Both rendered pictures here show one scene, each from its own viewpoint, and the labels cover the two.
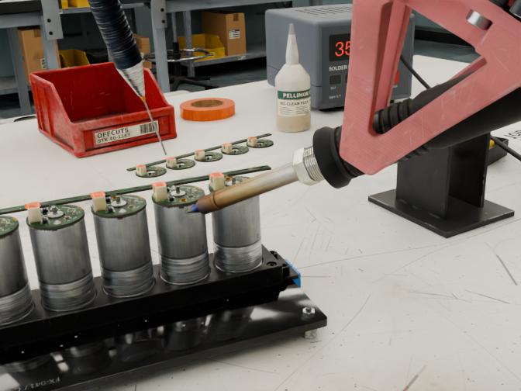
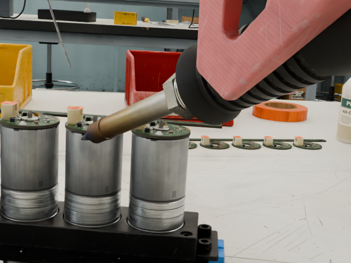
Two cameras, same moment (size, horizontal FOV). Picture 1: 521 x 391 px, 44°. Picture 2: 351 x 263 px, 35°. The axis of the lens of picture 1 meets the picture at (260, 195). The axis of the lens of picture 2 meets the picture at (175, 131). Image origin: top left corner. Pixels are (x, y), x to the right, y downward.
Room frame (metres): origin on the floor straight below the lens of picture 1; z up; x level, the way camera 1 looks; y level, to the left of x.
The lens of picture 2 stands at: (0.09, -0.08, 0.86)
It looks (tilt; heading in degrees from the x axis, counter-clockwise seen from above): 13 degrees down; 24
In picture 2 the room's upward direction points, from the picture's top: 4 degrees clockwise
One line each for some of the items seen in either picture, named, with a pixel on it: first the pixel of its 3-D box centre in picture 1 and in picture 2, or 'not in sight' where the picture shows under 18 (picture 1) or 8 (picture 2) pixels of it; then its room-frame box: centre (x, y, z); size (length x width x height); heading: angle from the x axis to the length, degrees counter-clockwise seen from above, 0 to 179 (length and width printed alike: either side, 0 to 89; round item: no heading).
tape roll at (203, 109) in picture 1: (207, 108); (279, 110); (0.68, 0.05, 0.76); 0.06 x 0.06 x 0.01
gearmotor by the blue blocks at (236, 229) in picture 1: (236, 230); (158, 184); (0.29, 0.01, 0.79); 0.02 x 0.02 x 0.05
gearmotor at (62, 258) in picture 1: (63, 264); not in sight; (0.26, 0.09, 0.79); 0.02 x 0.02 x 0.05
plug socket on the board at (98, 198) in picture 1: (101, 200); (12, 110); (0.27, 0.07, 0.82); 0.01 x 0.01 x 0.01; 21
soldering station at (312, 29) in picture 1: (335, 54); not in sight; (0.74, -0.09, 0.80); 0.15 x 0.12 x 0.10; 19
